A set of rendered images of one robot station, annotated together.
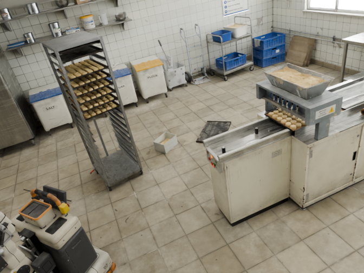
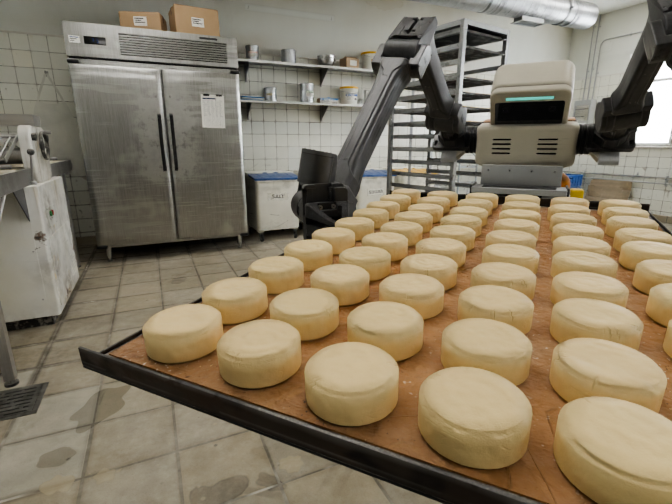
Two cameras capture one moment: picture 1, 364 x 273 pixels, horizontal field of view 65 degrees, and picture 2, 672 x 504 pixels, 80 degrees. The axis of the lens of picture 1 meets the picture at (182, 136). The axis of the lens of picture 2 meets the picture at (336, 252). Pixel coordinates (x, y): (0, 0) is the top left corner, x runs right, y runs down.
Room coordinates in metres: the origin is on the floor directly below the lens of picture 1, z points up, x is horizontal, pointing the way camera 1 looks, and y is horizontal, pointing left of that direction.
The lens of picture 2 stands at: (0.19, 2.11, 1.10)
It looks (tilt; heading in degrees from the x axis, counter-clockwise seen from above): 15 degrees down; 353
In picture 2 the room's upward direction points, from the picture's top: straight up
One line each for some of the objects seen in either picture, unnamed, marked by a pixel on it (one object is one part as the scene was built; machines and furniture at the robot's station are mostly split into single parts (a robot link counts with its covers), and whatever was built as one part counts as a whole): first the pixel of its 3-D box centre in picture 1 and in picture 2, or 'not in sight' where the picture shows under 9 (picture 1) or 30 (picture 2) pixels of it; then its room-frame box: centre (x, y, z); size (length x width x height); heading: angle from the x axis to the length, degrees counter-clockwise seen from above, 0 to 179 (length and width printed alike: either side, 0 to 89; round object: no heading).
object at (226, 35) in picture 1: (221, 36); not in sight; (5.98, -1.21, 0.87); 0.40 x 0.30 x 0.16; 21
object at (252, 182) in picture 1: (249, 173); not in sight; (2.14, -0.59, 0.45); 0.70 x 0.34 x 0.90; 106
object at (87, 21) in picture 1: (88, 21); (348, 96); (5.59, 1.26, 1.67); 0.25 x 0.24 x 0.21; 107
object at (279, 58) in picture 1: (268, 58); not in sight; (6.30, -2.31, 0.10); 0.60 x 0.40 x 0.20; 105
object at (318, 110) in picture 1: (294, 106); not in sight; (2.28, -1.07, 1.01); 0.72 x 0.33 x 0.34; 16
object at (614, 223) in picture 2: not in sight; (630, 228); (0.61, 1.70, 1.00); 0.05 x 0.05 x 0.02
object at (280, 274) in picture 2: not in sight; (276, 274); (0.55, 2.12, 0.98); 0.05 x 0.05 x 0.02
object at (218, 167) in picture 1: (213, 160); not in sight; (2.03, -0.24, 0.77); 0.24 x 0.04 x 0.14; 16
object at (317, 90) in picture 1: (295, 82); not in sight; (2.28, -1.07, 1.25); 0.56 x 0.29 x 0.14; 16
